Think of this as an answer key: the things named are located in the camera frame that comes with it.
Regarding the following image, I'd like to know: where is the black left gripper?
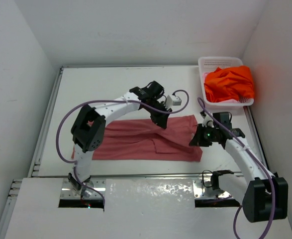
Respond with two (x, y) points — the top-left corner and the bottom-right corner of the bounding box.
(143, 100), (171, 129)

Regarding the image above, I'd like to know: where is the pink red t-shirt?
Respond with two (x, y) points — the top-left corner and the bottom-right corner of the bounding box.
(92, 115), (203, 162)

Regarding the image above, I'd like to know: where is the orange t-shirt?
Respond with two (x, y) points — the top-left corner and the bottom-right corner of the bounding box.
(204, 66), (255, 103)

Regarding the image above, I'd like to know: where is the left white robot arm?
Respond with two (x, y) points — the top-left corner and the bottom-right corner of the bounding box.
(68, 81), (172, 191)

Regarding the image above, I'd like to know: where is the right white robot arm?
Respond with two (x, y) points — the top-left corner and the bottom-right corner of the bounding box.
(189, 111), (288, 223)

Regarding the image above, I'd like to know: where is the white plastic basket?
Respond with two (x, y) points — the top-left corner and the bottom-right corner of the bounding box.
(198, 57), (255, 110)

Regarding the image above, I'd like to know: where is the white front cover panel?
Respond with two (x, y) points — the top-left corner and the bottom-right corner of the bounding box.
(3, 177), (292, 239)

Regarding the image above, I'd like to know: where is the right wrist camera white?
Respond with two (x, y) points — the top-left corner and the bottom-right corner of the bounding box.
(202, 115), (213, 127)

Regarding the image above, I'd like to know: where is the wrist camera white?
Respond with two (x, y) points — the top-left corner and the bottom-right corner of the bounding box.
(202, 115), (213, 127)
(166, 95), (182, 109)

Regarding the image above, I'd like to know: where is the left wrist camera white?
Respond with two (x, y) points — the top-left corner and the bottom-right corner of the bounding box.
(166, 95), (182, 109)

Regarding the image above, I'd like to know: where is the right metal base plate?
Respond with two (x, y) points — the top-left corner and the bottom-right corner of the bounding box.
(193, 177), (239, 208)

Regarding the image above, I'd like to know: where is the metal base plate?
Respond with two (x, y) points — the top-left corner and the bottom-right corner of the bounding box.
(58, 177), (106, 209)
(193, 177), (239, 208)

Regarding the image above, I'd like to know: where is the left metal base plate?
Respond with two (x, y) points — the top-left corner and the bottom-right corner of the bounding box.
(58, 177), (106, 209)

